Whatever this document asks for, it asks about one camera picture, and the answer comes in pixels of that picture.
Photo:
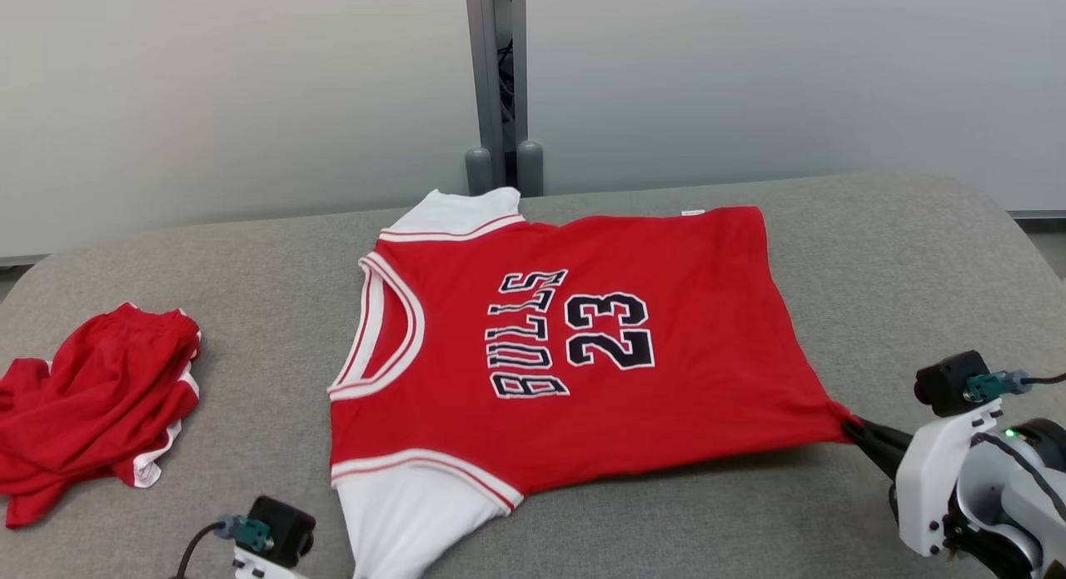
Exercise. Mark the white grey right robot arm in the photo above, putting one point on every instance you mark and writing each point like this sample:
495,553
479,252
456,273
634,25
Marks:
1016,496

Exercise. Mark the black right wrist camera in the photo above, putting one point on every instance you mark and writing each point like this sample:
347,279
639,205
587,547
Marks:
945,383

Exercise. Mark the grey metal partition post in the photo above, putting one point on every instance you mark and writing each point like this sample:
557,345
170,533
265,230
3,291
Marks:
491,62

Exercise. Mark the red Bulls 23 jersey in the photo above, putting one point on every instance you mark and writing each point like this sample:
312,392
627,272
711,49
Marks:
683,312

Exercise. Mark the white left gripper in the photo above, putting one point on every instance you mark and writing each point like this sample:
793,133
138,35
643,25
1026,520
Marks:
258,569

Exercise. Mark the grey cylindrical post foot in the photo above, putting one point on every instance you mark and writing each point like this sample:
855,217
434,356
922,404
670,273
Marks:
478,172
530,169

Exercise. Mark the red shorts with white stripe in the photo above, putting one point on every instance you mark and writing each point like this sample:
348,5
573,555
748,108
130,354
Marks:
92,396

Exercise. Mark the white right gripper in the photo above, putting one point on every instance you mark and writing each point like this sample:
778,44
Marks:
929,487

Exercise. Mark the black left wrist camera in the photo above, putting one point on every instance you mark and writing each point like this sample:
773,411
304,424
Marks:
283,525

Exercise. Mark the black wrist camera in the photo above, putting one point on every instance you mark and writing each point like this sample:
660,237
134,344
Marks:
945,383
283,525

